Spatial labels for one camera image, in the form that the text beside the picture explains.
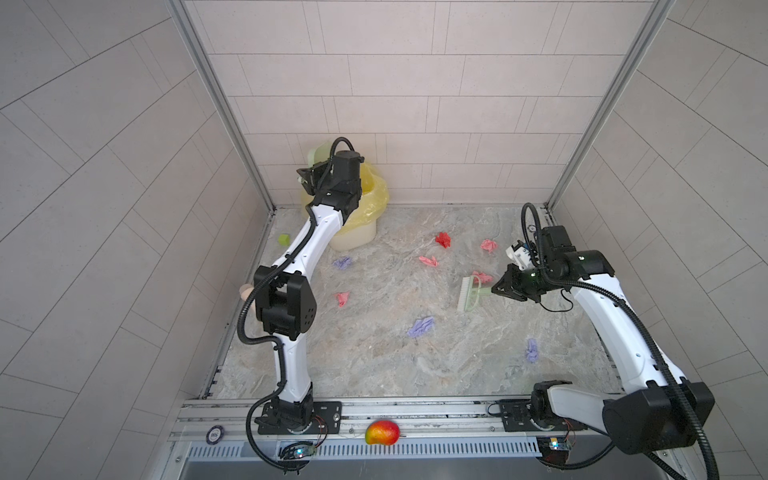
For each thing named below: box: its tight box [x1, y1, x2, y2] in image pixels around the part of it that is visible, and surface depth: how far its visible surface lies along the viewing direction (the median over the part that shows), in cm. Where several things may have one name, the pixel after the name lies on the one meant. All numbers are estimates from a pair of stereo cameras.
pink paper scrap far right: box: [480, 239, 499, 253], surface depth 104 cm
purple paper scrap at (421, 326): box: [408, 316, 435, 338], surface depth 87 cm
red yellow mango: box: [365, 420, 401, 445], surface depth 68 cm
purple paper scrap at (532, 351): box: [526, 338, 539, 363], surface depth 83 cm
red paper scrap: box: [435, 232, 451, 249], surface depth 108 cm
